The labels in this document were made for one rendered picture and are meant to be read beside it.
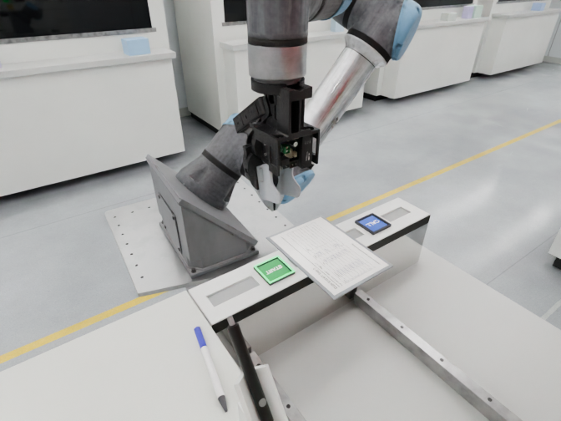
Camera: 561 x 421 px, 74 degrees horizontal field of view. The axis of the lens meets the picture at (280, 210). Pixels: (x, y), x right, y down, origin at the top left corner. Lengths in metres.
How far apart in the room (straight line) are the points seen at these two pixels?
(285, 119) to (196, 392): 0.37
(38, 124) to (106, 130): 0.44
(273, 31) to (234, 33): 3.22
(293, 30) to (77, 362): 0.52
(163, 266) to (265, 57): 0.63
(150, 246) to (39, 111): 2.19
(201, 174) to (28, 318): 1.50
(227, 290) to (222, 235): 0.23
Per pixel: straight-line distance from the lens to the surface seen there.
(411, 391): 0.74
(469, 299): 0.94
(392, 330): 0.79
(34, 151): 3.19
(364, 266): 0.72
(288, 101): 0.48
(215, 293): 0.67
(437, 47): 5.47
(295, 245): 0.75
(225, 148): 0.93
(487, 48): 6.87
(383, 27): 0.90
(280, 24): 0.47
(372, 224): 0.83
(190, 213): 0.81
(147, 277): 0.94
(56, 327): 2.14
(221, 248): 0.90
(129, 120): 3.22
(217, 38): 3.62
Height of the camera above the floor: 1.43
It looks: 33 degrees down
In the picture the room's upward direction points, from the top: straight up
